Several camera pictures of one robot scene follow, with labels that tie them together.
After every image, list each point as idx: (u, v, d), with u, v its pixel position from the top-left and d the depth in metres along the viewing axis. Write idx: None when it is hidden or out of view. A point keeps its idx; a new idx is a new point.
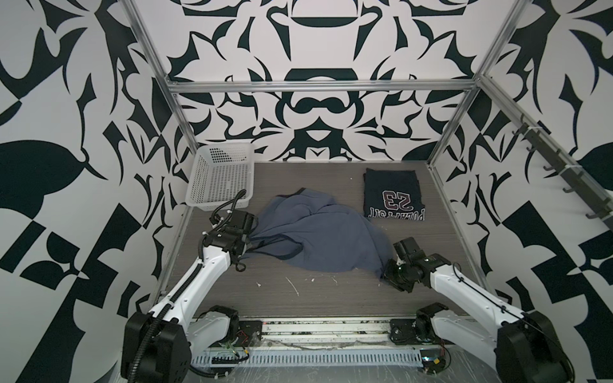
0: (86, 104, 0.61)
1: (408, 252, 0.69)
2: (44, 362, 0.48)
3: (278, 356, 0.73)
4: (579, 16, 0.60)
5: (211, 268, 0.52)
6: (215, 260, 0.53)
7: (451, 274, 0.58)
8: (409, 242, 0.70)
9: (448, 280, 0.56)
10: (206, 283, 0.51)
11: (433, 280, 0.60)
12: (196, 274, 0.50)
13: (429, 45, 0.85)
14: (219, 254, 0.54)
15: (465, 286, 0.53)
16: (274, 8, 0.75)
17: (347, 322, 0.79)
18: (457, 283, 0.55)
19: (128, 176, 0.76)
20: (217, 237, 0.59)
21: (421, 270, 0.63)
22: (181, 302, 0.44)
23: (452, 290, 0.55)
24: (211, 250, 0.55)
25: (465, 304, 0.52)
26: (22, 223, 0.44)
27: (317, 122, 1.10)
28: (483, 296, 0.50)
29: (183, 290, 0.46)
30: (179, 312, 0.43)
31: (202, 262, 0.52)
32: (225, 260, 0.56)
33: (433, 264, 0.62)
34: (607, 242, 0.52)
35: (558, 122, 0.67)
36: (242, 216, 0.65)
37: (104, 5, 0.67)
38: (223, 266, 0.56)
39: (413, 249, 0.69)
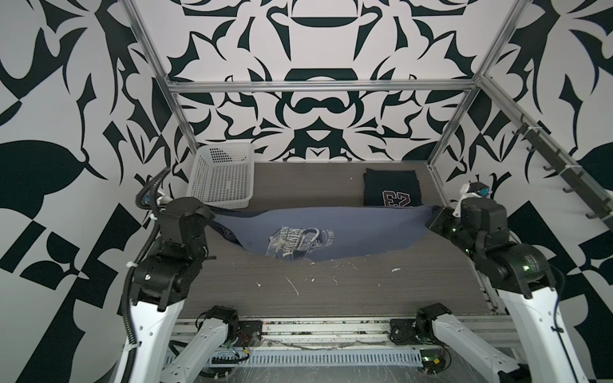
0: (86, 104, 0.61)
1: (489, 228, 0.43)
2: (44, 362, 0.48)
3: (278, 356, 0.73)
4: (579, 16, 0.60)
5: (154, 343, 0.38)
6: (153, 328, 0.37)
7: (547, 312, 0.38)
8: (497, 215, 0.42)
9: (539, 321, 0.38)
10: (157, 358, 0.39)
11: (512, 296, 0.40)
12: (134, 358, 0.37)
13: (429, 45, 0.85)
14: (158, 317, 0.38)
15: (554, 337, 0.38)
16: (274, 8, 0.75)
17: (347, 322, 0.79)
18: (547, 331, 0.38)
19: (127, 176, 0.75)
20: (147, 284, 0.39)
21: (504, 268, 0.40)
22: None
23: (524, 321, 0.40)
24: (144, 313, 0.38)
25: (531, 351, 0.40)
26: (22, 222, 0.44)
27: (317, 122, 1.10)
28: (570, 369, 0.37)
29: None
30: None
31: (136, 341, 0.37)
32: (174, 307, 0.40)
33: (531, 277, 0.39)
34: (607, 242, 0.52)
35: (558, 122, 0.67)
36: (175, 225, 0.39)
37: (104, 5, 0.67)
38: (174, 317, 0.41)
39: (499, 227, 0.44)
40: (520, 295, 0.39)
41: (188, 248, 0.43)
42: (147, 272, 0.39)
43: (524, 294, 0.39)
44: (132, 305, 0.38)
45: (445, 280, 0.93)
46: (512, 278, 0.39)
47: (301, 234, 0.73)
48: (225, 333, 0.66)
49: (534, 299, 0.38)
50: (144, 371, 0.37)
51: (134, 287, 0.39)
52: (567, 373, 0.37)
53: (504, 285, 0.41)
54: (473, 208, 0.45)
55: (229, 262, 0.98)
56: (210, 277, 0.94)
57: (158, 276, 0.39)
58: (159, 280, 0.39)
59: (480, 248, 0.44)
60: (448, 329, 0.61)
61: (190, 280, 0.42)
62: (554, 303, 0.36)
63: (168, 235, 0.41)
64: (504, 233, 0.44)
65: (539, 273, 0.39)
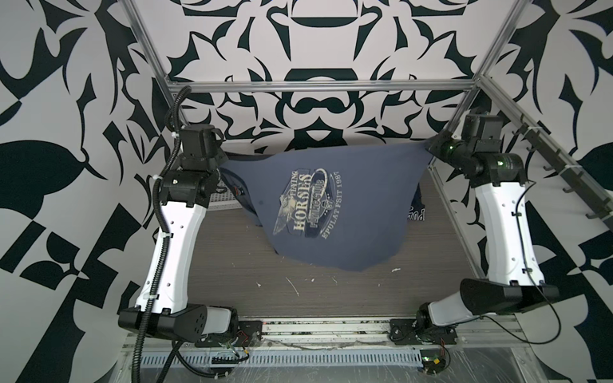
0: (86, 103, 0.61)
1: (481, 136, 0.48)
2: (45, 361, 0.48)
3: (278, 356, 0.73)
4: (579, 16, 0.60)
5: (183, 235, 0.42)
6: (183, 223, 0.42)
7: (512, 201, 0.43)
8: (489, 125, 0.46)
9: (502, 207, 0.43)
10: (187, 252, 0.43)
11: (483, 187, 0.46)
12: (170, 249, 0.40)
13: (429, 45, 0.85)
14: (186, 213, 0.42)
15: (513, 220, 0.42)
16: (274, 8, 0.75)
17: (347, 322, 0.79)
18: (507, 215, 0.43)
19: (128, 175, 0.76)
20: (175, 184, 0.43)
21: (481, 166, 0.45)
22: (165, 287, 0.39)
23: (492, 209, 0.44)
24: (172, 211, 0.42)
25: (493, 235, 0.44)
26: (22, 223, 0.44)
27: (317, 122, 1.10)
28: (518, 246, 0.41)
29: (163, 271, 0.39)
30: (169, 300, 0.39)
31: (168, 232, 0.41)
32: (197, 211, 0.44)
33: (504, 172, 0.44)
34: (607, 242, 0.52)
35: (558, 121, 0.67)
36: (196, 138, 0.45)
37: (104, 5, 0.67)
38: (198, 219, 0.45)
39: (490, 136, 0.47)
40: (490, 184, 0.44)
41: (206, 165, 0.48)
42: (174, 179, 0.43)
43: (493, 183, 0.44)
44: (162, 205, 0.42)
45: (445, 280, 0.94)
46: (486, 171, 0.45)
47: (310, 186, 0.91)
48: (226, 325, 0.65)
49: (501, 189, 0.43)
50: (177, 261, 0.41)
51: (164, 191, 0.43)
52: (516, 248, 0.41)
53: (479, 179, 0.47)
54: (474, 120, 0.49)
55: (229, 262, 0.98)
56: (210, 277, 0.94)
57: (184, 183, 0.43)
58: (185, 187, 0.43)
59: (468, 152, 0.51)
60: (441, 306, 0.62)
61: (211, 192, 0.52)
62: (520, 195, 0.43)
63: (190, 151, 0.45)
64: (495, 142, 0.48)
65: (512, 172, 0.44)
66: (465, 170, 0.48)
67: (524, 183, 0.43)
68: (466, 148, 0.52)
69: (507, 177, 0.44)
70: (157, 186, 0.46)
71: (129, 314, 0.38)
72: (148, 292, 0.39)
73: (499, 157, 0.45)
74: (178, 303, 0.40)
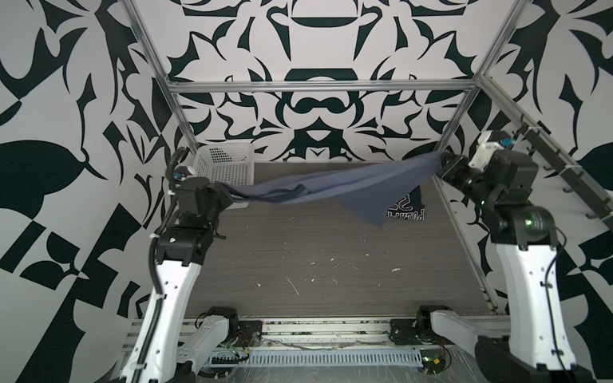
0: (86, 104, 0.61)
1: (508, 183, 0.42)
2: (45, 361, 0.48)
3: (279, 356, 0.73)
4: (579, 16, 0.60)
5: (176, 297, 0.41)
6: (178, 282, 0.42)
7: (540, 267, 0.38)
8: (523, 173, 0.40)
9: (530, 274, 0.38)
10: (179, 314, 0.42)
11: (507, 247, 0.40)
12: (160, 311, 0.40)
13: (429, 45, 0.85)
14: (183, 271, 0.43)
15: (542, 290, 0.38)
16: (274, 8, 0.75)
17: (347, 322, 0.79)
18: (535, 285, 0.38)
19: (128, 175, 0.76)
20: (172, 244, 0.44)
21: (505, 221, 0.40)
22: (153, 355, 0.38)
23: (517, 278, 0.39)
24: (169, 270, 0.43)
25: (514, 300, 0.40)
26: (22, 223, 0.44)
27: (317, 122, 1.10)
28: (548, 320, 0.37)
29: (153, 335, 0.38)
30: (156, 369, 0.37)
31: (162, 294, 0.41)
32: (194, 268, 0.45)
33: (535, 236, 0.39)
34: (607, 243, 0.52)
35: (558, 122, 0.67)
36: (192, 197, 0.46)
37: (104, 5, 0.67)
38: (193, 276, 0.46)
39: (522, 184, 0.42)
40: (515, 246, 0.39)
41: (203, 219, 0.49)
42: (170, 238, 0.45)
43: (520, 246, 0.39)
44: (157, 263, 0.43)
45: (446, 280, 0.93)
46: (511, 230, 0.39)
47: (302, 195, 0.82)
48: (225, 333, 0.65)
49: (529, 251, 0.39)
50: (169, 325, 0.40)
51: (158, 250, 0.44)
52: (546, 325, 0.37)
53: (502, 235, 0.41)
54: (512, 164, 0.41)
55: (229, 262, 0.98)
56: (210, 277, 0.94)
57: (179, 242, 0.45)
58: (180, 244, 0.44)
59: (489, 201, 0.43)
60: (443, 318, 0.61)
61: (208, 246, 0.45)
62: (550, 261, 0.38)
63: (186, 208, 0.48)
64: (524, 191, 0.43)
65: (542, 230, 0.39)
66: (486, 220, 0.43)
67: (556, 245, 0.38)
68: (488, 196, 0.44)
69: (533, 237, 0.39)
70: (152, 245, 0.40)
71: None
72: (135, 361, 0.37)
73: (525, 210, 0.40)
74: (167, 371, 0.39)
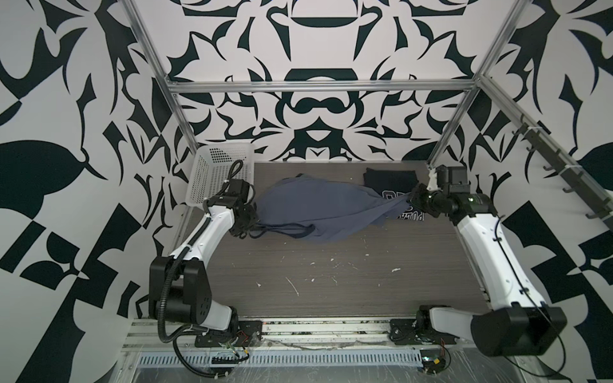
0: (86, 104, 0.61)
1: (449, 179, 0.59)
2: (45, 361, 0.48)
3: (279, 356, 0.73)
4: (579, 16, 0.60)
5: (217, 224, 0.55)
6: (220, 215, 0.57)
7: (490, 228, 0.48)
8: (458, 172, 0.56)
9: (482, 234, 0.48)
10: (214, 236, 0.54)
11: (462, 220, 0.52)
12: (206, 224, 0.54)
13: (429, 45, 0.85)
14: (224, 211, 0.58)
15: (496, 244, 0.46)
16: (274, 8, 0.75)
17: (347, 322, 0.79)
18: (489, 240, 0.47)
19: (128, 175, 0.76)
20: (220, 199, 0.62)
21: (456, 203, 0.53)
22: (198, 246, 0.48)
23: (480, 240, 0.48)
24: (217, 209, 0.59)
25: (482, 259, 0.47)
26: (22, 223, 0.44)
27: (317, 122, 1.10)
28: (509, 266, 0.44)
29: (198, 237, 0.50)
30: (199, 254, 0.47)
31: (210, 215, 0.57)
32: (228, 214, 0.60)
33: (475, 205, 0.51)
34: (607, 242, 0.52)
35: (558, 122, 0.67)
36: (239, 183, 0.70)
37: (104, 5, 0.67)
38: (229, 221, 0.60)
39: (460, 181, 0.57)
40: (466, 215, 0.51)
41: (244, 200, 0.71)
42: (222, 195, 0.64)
43: (469, 215, 0.50)
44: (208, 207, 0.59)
45: (446, 280, 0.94)
46: (460, 208, 0.53)
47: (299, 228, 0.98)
48: (227, 323, 0.66)
49: (477, 219, 0.49)
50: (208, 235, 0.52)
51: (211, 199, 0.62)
52: (508, 270, 0.44)
53: (454, 218, 0.55)
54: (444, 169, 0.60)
55: (229, 262, 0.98)
56: (210, 277, 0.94)
57: (226, 200, 0.62)
58: (225, 203, 0.61)
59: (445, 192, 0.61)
60: (442, 313, 0.62)
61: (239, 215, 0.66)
62: (495, 223, 0.49)
63: (232, 188, 0.69)
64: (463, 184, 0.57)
65: (486, 208, 0.51)
66: (444, 211, 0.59)
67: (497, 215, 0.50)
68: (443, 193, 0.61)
69: (482, 209, 0.51)
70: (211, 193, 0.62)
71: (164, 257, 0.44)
72: (187, 242, 0.49)
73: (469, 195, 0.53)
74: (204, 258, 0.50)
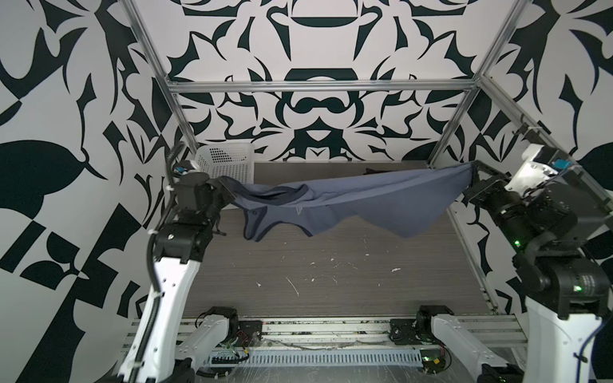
0: (86, 104, 0.61)
1: (560, 235, 0.34)
2: (44, 361, 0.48)
3: (278, 356, 0.73)
4: (579, 16, 0.60)
5: (174, 297, 0.41)
6: (175, 281, 0.41)
7: (579, 339, 0.33)
8: (587, 227, 0.32)
9: (563, 343, 0.34)
10: (179, 309, 0.42)
11: (546, 310, 0.34)
12: (156, 309, 0.39)
13: (429, 45, 0.85)
14: (181, 270, 0.42)
15: (572, 363, 0.34)
16: (274, 8, 0.75)
17: (347, 322, 0.79)
18: (567, 355, 0.34)
19: (128, 175, 0.76)
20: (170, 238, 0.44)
21: (547, 281, 0.33)
22: (151, 353, 0.37)
23: (549, 350, 0.34)
24: (166, 269, 0.42)
25: (537, 361, 0.36)
26: (22, 223, 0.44)
27: (317, 122, 1.10)
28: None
29: (150, 336, 0.38)
30: (154, 367, 0.37)
31: (160, 291, 0.40)
32: (191, 266, 0.44)
33: (582, 301, 0.33)
34: (607, 242, 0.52)
35: (558, 122, 0.67)
36: (192, 193, 0.45)
37: (104, 5, 0.67)
38: (192, 274, 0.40)
39: (575, 238, 0.35)
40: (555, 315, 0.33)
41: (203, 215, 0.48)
42: (169, 233, 0.44)
43: (559, 313, 0.33)
44: (155, 260, 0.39)
45: (446, 280, 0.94)
46: (551, 290, 0.33)
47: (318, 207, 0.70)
48: (225, 333, 0.65)
49: (568, 323, 0.33)
50: (168, 322, 0.40)
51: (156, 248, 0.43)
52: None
53: (543, 294, 0.34)
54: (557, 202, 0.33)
55: (229, 262, 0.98)
56: (210, 277, 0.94)
57: (179, 238, 0.44)
58: (179, 243, 0.43)
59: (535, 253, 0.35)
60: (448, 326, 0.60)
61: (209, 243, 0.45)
62: (591, 333, 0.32)
63: (183, 203, 0.46)
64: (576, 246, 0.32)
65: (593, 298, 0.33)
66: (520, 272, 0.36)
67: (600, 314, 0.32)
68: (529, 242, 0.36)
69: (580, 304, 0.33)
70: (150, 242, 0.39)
71: None
72: (133, 357, 0.37)
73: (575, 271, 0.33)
74: (165, 369, 0.38)
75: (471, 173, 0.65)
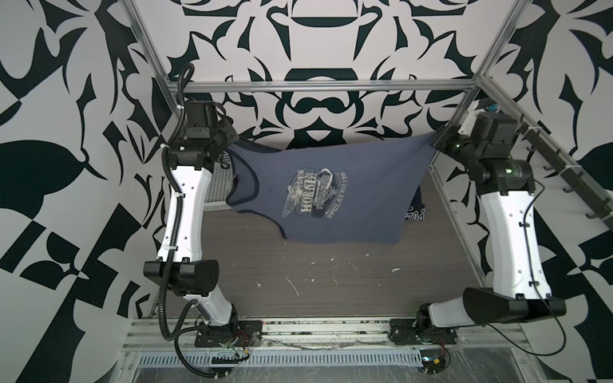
0: (86, 104, 0.61)
1: (492, 140, 0.46)
2: (44, 361, 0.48)
3: (278, 356, 0.73)
4: (579, 16, 0.60)
5: (194, 194, 0.46)
6: (194, 184, 0.46)
7: (519, 211, 0.41)
8: (504, 129, 0.43)
9: (508, 217, 0.42)
10: (200, 207, 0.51)
11: (490, 194, 0.44)
12: (181, 207, 0.45)
13: (429, 45, 0.85)
14: (195, 176, 0.46)
15: (520, 230, 0.41)
16: (274, 8, 0.75)
17: (347, 322, 0.79)
18: (513, 226, 0.41)
19: (128, 175, 0.76)
20: (181, 152, 0.47)
21: (489, 173, 0.44)
22: (183, 241, 0.44)
23: (500, 224, 0.43)
24: (183, 175, 0.46)
25: (497, 239, 0.44)
26: (22, 223, 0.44)
27: (317, 122, 1.10)
28: (526, 257, 0.40)
29: (179, 227, 0.44)
30: (187, 251, 0.44)
31: (181, 192, 0.45)
32: (204, 174, 0.48)
33: (508, 180, 0.42)
34: (606, 242, 0.56)
35: (558, 121, 0.67)
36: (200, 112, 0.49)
37: (104, 5, 0.67)
38: (205, 180, 0.50)
39: (503, 140, 0.44)
40: (497, 192, 0.43)
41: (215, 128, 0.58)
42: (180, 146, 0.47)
43: (500, 191, 0.42)
44: (172, 169, 0.46)
45: (446, 281, 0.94)
46: (493, 179, 0.43)
47: (317, 180, 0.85)
48: (228, 316, 0.67)
49: (508, 197, 0.42)
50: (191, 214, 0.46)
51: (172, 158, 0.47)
52: (524, 259, 0.40)
53: (486, 185, 0.45)
54: (488, 120, 0.45)
55: (230, 262, 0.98)
56: None
57: (189, 152, 0.47)
58: (190, 155, 0.47)
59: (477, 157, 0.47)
60: (441, 309, 0.62)
61: (215, 159, 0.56)
62: (527, 204, 0.42)
63: (194, 122, 0.50)
64: (505, 147, 0.45)
65: (520, 179, 0.42)
66: (471, 173, 0.47)
67: (532, 191, 0.42)
68: (475, 152, 0.49)
69: (514, 185, 0.42)
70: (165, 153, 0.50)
71: (152, 265, 0.42)
72: (168, 244, 0.43)
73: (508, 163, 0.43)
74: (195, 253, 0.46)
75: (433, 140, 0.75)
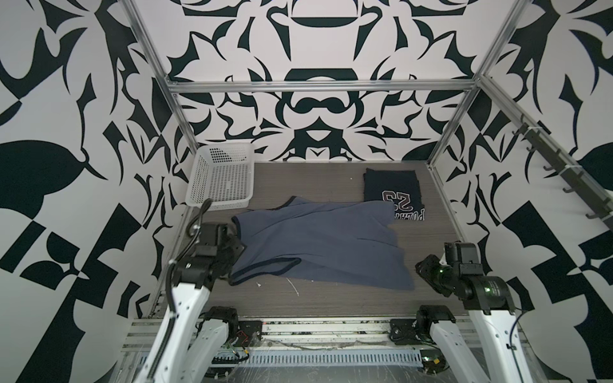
0: (86, 104, 0.61)
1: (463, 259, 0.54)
2: (45, 360, 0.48)
3: (279, 356, 0.73)
4: (579, 16, 0.60)
5: (188, 317, 0.46)
6: (190, 304, 0.47)
7: (504, 330, 0.45)
8: (466, 250, 0.54)
9: (496, 336, 0.45)
10: (189, 336, 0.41)
11: (475, 313, 0.48)
12: (171, 334, 0.43)
13: (429, 45, 0.85)
14: (195, 293, 0.48)
15: (508, 354, 0.43)
16: (274, 8, 0.75)
17: (347, 322, 0.79)
18: (503, 348, 0.44)
19: (128, 176, 0.76)
20: (186, 270, 0.50)
21: (470, 290, 0.49)
22: (162, 374, 0.40)
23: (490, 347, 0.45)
24: (183, 292, 0.48)
25: (493, 368, 0.44)
26: (22, 223, 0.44)
27: (317, 122, 1.10)
28: None
29: (161, 357, 0.41)
30: None
31: (175, 313, 0.45)
32: (203, 293, 0.50)
33: (490, 300, 0.47)
34: (606, 243, 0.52)
35: (559, 122, 0.67)
36: (214, 230, 0.56)
37: (104, 5, 0.67)
38: (203, 300, 0.50)
39: (470, 261, 0.54)
40: (480, 311, 0.47)
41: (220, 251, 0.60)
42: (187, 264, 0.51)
43: (484, 309, 0.47)
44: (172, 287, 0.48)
45: None
46: (475, 296, 0.48)
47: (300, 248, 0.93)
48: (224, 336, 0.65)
49: (492, 317, 0.46)
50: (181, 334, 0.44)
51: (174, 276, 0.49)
52: None
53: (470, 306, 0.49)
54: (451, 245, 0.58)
55: None
56: None
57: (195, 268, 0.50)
58: (195, 271, 0.50)
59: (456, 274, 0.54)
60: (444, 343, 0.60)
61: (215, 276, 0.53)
62: (512, 324, 0.45)
63: (204, 239, 0.56)
64: (475, 266, 0.54)
65: (500, 298, 0.47)
66: (457, 292, 0.51)
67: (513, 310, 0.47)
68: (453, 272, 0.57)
69: (496, 303, 0.47)
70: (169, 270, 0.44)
71: None
72: (144, 377, 0.40)
73: (484, 281, 0.49)
74: None
75: (390, 211, 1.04)
